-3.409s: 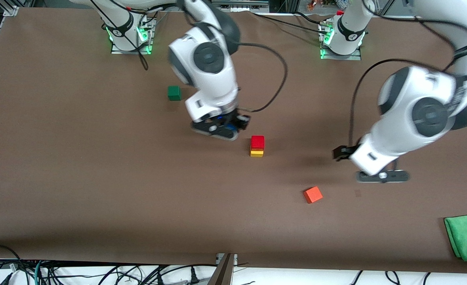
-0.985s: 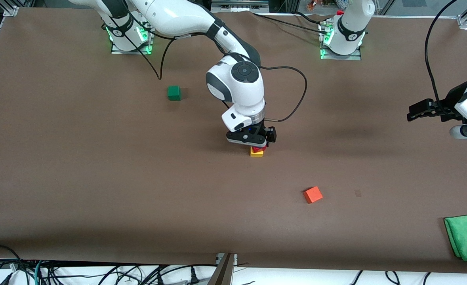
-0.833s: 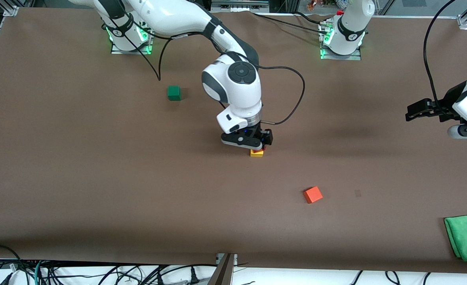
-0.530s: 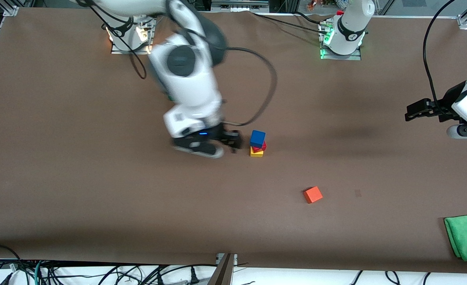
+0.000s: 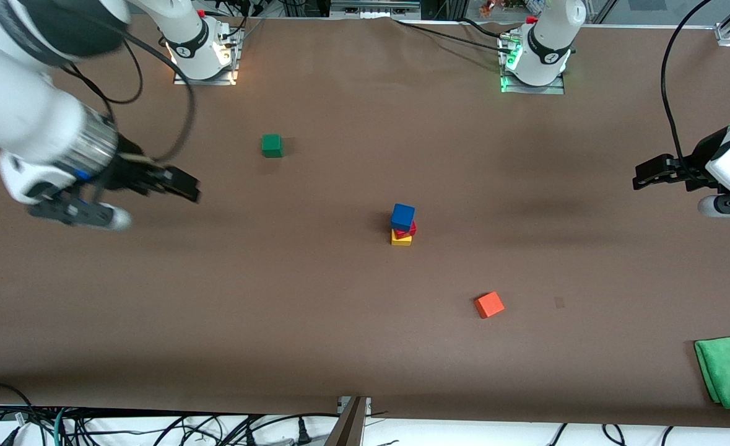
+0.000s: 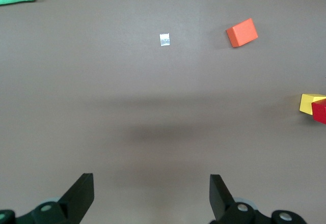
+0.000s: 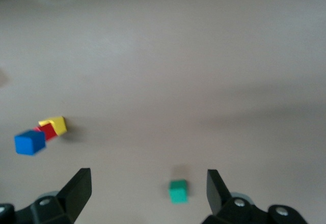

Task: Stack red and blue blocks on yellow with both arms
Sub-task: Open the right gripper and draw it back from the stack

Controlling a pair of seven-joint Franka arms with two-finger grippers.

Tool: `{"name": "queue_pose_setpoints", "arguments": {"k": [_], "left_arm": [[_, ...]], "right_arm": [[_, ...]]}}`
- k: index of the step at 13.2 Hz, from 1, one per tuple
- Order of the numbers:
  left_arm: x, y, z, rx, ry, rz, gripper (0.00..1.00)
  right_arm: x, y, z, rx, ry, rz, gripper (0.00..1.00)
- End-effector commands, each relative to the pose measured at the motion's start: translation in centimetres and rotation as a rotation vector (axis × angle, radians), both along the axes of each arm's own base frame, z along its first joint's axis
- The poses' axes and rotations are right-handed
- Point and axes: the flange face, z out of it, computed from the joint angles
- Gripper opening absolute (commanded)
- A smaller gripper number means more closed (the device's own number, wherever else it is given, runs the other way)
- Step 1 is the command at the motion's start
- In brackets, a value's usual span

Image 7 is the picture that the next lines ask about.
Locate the blue block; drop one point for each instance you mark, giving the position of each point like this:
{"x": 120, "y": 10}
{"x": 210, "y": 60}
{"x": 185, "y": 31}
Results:
{"x": 29, "y": 142}

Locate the yellow block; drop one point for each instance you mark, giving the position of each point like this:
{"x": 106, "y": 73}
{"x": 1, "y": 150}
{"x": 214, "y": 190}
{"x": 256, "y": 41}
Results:
{"x": 59, "y": 126}

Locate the red block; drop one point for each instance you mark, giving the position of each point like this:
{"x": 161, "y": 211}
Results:
{"x": 49, "y": 131}

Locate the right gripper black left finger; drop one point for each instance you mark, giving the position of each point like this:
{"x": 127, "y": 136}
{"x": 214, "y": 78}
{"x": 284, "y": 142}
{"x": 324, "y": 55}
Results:
{"x": 76, "y": 191}

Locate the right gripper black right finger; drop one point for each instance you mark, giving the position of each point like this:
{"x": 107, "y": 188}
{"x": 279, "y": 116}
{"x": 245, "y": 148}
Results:
{"x": 216, "y": 191}

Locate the brown table cover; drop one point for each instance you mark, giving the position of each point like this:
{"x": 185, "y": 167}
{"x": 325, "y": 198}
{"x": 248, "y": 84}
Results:
{"x": 163, "y": 81}

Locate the green block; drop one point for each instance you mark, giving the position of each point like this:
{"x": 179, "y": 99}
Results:
{"x": 178, "y": 192}

